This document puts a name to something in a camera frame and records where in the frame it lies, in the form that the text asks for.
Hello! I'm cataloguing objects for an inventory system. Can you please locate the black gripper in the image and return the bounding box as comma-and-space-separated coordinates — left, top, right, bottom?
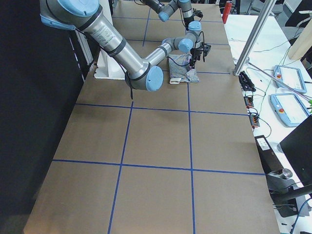
189, 43, 211, 68
187, 8, 203, 23

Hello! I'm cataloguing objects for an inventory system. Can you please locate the navy white striped polo shirt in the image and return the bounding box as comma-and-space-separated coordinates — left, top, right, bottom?
168, 54, 199, 84

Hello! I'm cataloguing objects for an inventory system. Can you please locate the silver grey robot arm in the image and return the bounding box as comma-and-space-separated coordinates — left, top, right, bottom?
141, 0, 203, 27
40, 0, 211, 92

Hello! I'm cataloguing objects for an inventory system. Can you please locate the red fire extinguisher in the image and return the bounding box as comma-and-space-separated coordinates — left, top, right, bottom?
222, 0, 233, 24

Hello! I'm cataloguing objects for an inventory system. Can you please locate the black clamp bar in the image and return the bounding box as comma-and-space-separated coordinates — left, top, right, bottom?
238, 71, 256, 92

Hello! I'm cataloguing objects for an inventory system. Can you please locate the far blue teach pendant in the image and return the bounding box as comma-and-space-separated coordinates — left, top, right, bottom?
273, 65, 307, 94

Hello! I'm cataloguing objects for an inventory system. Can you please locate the blue teach pendant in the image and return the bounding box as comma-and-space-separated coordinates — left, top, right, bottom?
273, 65, 307, 94
269, 93, 310, 127

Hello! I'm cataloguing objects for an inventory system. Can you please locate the near blue teach pendant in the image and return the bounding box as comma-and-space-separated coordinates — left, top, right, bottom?
269, 93, 310, 127

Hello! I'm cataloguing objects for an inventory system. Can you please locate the metal rod green tip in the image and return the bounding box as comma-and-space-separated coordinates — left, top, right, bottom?
247, 62, 312, 104

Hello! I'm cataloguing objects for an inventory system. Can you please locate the black power box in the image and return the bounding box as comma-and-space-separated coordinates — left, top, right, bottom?
254, 135, 284, 174

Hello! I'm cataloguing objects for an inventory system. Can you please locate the black monitor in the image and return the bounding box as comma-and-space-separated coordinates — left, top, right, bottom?
279, 116, 312, 185

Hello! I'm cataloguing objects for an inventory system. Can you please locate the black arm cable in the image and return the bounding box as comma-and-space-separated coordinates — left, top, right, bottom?
170, 30, 207, 68

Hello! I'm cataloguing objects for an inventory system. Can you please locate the grey aluminium frame post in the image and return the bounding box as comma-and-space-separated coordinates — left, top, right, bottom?
233, 0, 276, 76

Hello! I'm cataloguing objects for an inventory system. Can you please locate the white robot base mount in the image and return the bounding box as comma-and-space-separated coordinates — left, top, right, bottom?
94, 49, 125, 80

